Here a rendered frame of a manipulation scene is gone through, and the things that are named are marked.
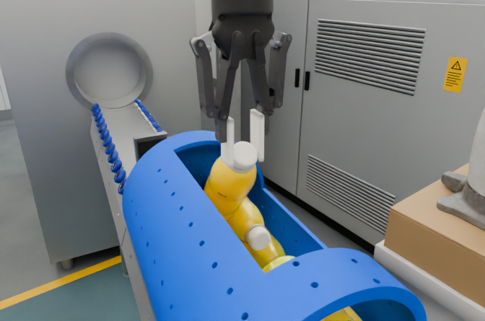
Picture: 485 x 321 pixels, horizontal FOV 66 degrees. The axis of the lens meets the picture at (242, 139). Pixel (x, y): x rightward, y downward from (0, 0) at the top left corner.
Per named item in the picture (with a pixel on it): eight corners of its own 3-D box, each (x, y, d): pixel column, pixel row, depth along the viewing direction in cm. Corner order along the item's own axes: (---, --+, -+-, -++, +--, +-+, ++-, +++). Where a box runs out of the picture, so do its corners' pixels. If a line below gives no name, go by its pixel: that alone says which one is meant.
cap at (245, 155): (236, 141, 54) (239, 135, 52) (259, 154, 54) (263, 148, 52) (224, 161, 52) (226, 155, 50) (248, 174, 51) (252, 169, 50)
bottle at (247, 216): (203, 206, 80) (240, 260, 65) (199, 178, 77) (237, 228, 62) (232, 196, 82) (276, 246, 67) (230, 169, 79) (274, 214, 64)
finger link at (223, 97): (247, 34, 44) (236, 32, 44) (229, 122, 47) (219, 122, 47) (233, 30, 48) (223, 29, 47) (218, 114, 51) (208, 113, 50)
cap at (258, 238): (247, 249, 65) (252, 255, 63) (246, 231, 63) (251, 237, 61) (267, 242, 66) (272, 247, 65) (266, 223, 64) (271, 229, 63)
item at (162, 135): (169, 175, 121) (165, 130, 115) (172, 180, 117) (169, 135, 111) (138, 182, 117) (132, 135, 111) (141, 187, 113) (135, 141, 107)
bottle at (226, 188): (208, 182, 70) (232, 128, 55) (241, 200, 69) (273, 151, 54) (190, 213, 66) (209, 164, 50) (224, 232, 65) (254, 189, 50)
